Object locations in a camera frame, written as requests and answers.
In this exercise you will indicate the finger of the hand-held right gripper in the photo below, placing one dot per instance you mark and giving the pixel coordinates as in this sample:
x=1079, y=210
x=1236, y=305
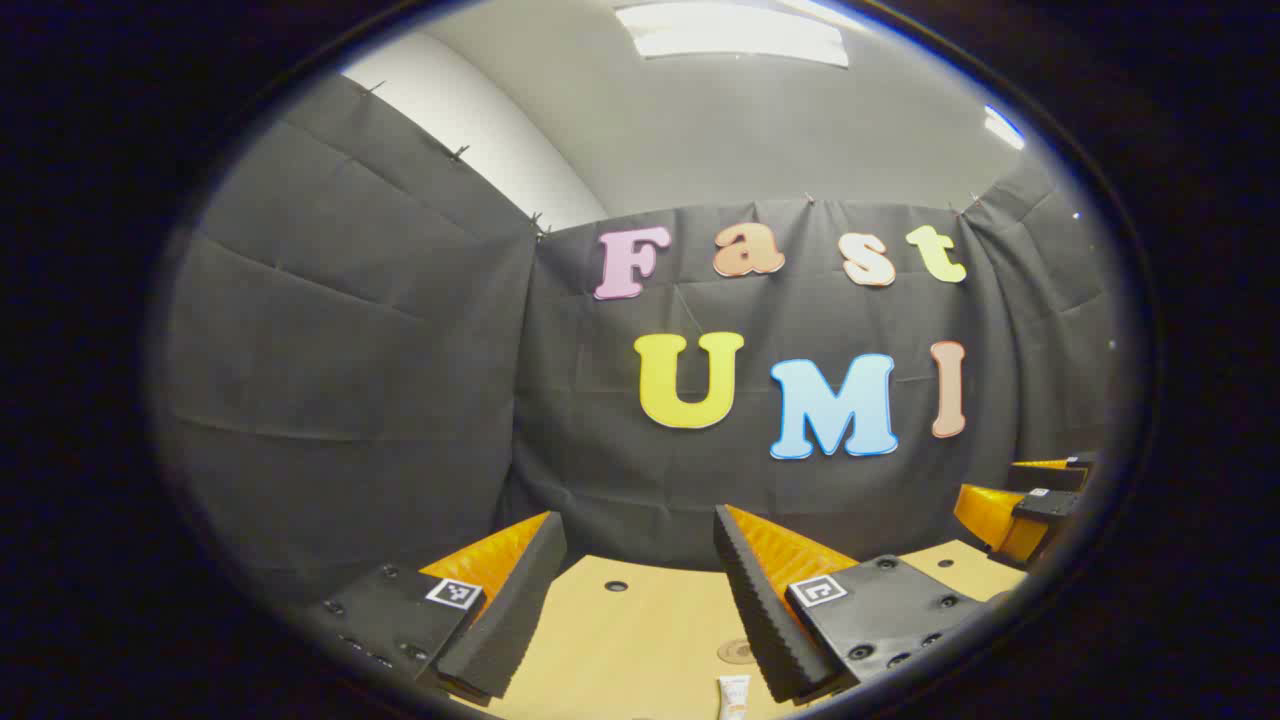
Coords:
x=1045, y=505
x=1050, y=478

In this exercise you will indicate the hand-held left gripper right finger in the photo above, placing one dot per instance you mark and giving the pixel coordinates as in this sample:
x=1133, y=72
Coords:
x=755, y=610

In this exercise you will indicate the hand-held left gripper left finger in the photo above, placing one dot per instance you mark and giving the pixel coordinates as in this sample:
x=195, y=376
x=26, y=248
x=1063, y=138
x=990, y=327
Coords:
x=510, y=610

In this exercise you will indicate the round cork coaster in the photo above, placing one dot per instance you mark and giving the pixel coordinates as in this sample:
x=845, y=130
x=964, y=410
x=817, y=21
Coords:
x=738, y=652

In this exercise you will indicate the white toothpaste tube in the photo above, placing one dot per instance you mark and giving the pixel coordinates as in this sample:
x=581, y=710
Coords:
x=734, y=697

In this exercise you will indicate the light wooden desktop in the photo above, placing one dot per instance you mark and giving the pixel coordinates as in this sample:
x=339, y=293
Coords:
x=640, y=640

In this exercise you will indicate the black backdrop cloth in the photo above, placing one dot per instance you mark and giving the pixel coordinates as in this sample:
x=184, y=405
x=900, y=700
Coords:
x=350, y=350

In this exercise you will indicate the rectangular ceiling light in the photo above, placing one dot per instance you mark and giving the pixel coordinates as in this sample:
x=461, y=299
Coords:
x=1003, y=127
x=730, y=32

